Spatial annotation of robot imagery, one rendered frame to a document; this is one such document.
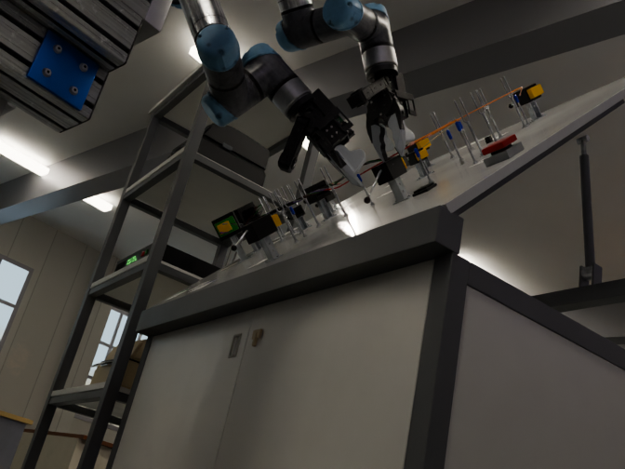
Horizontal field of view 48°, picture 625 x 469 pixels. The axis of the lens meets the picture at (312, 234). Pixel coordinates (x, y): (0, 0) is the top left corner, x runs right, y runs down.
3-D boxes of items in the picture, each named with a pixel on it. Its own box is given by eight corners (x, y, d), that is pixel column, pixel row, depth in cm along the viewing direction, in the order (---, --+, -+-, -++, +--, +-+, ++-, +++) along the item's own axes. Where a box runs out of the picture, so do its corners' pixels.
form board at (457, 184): (148, 315, 202) (145, 310, 202) (370, 191, 265) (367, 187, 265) (450, 214, 110) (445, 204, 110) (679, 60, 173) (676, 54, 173)
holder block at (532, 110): (525, 123, 197) (511, 93, 196) (550, 113, 186) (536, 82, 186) (512, 129, 195) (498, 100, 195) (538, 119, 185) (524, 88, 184)
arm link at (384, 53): (378, 42, 152) (352, 59, 158) (382, 60, 151) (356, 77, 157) (401, 49, 157) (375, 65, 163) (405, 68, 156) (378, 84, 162)
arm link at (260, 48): (235, 74, 150) (267, 53, 152) (268, 111, 148) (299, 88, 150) (234, 55, 142) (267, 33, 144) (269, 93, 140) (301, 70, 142)
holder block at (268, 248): (239, 277, 158) (219, 238, 157) (278, 255, 165) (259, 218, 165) (250, 274, 154) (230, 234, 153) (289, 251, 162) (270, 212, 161)
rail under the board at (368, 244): (434, 241, 106) (440, 204, 109) (134, 331, 198) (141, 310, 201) (459, 255, 109) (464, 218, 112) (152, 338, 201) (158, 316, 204)
